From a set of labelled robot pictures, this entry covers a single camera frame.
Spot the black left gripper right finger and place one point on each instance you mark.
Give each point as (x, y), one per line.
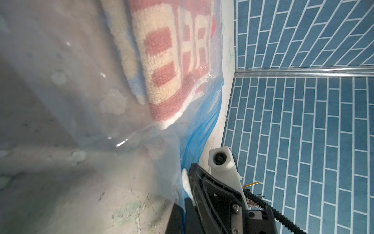
(192, 221)

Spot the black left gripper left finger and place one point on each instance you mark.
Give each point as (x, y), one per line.
(176, 221)

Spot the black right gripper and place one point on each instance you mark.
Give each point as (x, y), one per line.
(221, 210)

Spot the clear vacuum bag blue zip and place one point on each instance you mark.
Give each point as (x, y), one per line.
(61, 75)

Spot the white zip slider clip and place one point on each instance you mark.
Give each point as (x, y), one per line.
(186, 183)

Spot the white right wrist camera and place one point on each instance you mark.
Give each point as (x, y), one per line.
(224, 169)

